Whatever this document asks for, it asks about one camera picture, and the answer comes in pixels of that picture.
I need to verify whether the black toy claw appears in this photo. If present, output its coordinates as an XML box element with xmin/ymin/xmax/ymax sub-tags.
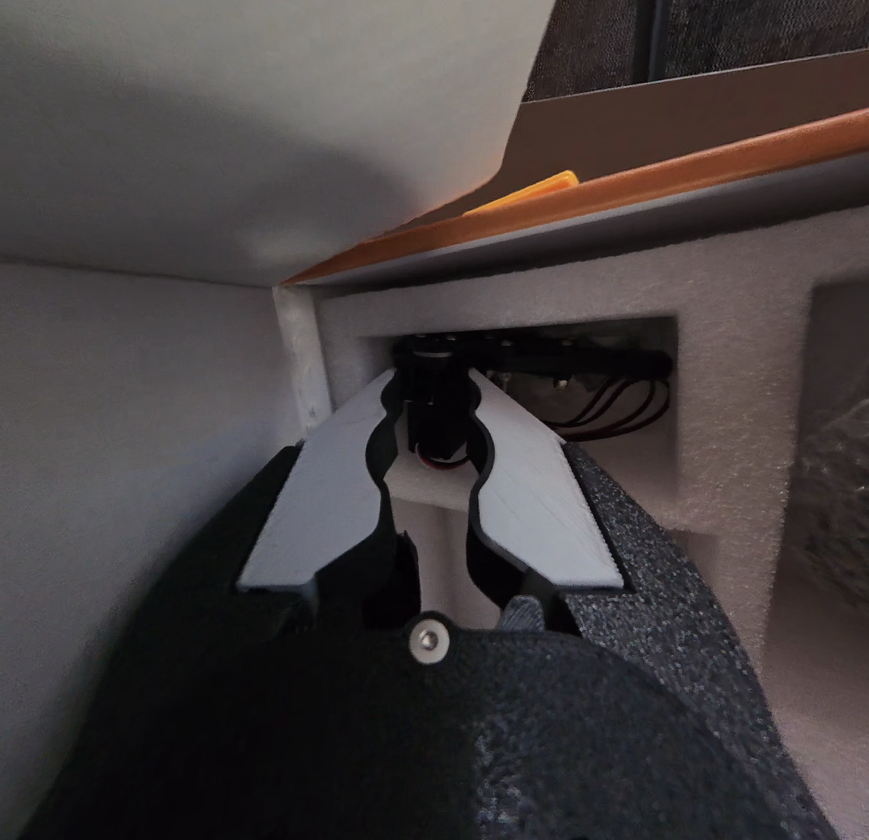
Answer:
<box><xmin>392</xmin><ymin>333</ymin><xmax>674</xmax><ymax>471</ymax></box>

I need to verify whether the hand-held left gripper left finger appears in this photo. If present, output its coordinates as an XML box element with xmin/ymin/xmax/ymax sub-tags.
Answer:
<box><xmin>236</xmin><ymin>368</ymin><xmax>401</xmax><ymax>593</ymax></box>

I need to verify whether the black floor cable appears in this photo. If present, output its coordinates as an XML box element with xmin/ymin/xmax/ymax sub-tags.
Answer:
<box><xmin>635</xmin><ymin>0</ymin><xmax>673</xmax><ymax>84</ymax></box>

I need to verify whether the white foam insert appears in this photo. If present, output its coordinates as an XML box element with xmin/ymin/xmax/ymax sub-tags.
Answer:
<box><xmin>272</xmin><ymin>223</ymin><xmax>869</xmax><ymax>840</ymax></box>

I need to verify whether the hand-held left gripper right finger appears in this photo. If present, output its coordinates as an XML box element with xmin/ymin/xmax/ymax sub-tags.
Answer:
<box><xmin>465</xmin><ymin>367</ymin><xmax>624</xmax><ymax>590</ymax></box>

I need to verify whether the orange white cardboard box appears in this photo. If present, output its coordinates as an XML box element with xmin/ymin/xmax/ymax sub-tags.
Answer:
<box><xmin>0</xmin><ymin>0</ymin><xmax>869</xmax><ymax>840</ymax></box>

